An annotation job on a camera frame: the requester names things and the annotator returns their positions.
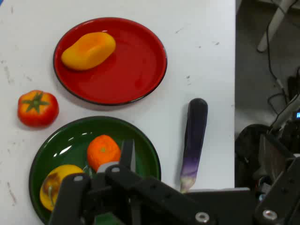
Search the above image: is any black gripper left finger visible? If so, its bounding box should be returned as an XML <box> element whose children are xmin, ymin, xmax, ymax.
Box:
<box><xmin>48</xmin><ymin>139</ymin><xmax>218</xmax><ymax>225</ymax></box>

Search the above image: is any orange toy tangerine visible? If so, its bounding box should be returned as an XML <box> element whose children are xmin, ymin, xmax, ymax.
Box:
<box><xmin>86</xmin><ymin>135</ymin><xmax>122</xmax><ymax>173</ymax></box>

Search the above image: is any red toy tomato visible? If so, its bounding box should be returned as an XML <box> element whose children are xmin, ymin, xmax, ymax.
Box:
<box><xmin>17</xmin><ymin>90</ymin><xmax>60</xmax><ymax>128</ymax></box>

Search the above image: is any thin black floor cable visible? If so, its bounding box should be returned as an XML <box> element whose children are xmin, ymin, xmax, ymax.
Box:
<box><xmin>265</xmin><ymin>0</ymin><xmax>289</xmax><ymax>114</ymax></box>

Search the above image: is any red round plate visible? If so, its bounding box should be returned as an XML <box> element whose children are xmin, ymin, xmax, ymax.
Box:
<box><xmin>52</xmin><ymin>17</ymin><xmax>168</xmax><ymax>106</ymax></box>

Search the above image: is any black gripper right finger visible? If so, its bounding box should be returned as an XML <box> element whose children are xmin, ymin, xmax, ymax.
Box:
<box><xmin>254</xmin><ymin>156</ymin><xmax>300</xmax><ymax>225</ymax></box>

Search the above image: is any yellow toy apple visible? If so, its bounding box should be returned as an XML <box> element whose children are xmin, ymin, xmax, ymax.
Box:
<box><xmin>39</xmin><ymin>164</ymin><xmax>84</xmax><ymax>212</ymax></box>

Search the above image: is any dark green round plate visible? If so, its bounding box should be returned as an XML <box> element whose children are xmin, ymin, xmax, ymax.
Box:
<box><xmin>29</xmin><ymin>116</ymin><xmax>162</xmax><ymax>225</ymax></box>

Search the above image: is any orange-yellow toy mango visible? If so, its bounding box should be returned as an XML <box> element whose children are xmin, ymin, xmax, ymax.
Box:
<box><xmin>61</xmin><ymin>32</ymin><xmax>117</xmax><ymax>71</ymax></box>

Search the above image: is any grey tripod rod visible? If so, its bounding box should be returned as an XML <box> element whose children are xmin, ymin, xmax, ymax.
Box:
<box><xmin>269</xmin><ymin>93</ymin><xmax>300</xmax><ymax>132</ymax></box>

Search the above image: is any white slanted furniture leg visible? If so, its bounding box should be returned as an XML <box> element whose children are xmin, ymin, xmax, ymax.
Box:
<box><xmin>256</xmin><ymin>0</ymin><xmax>297</xmax><ymax>53</ymax></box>

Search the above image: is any purple toy eggplant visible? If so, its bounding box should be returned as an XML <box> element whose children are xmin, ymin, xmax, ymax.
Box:
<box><xmin>180</xmin><ymin>98</ymin><xmax>209</xmax><ymax>194</ymax></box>

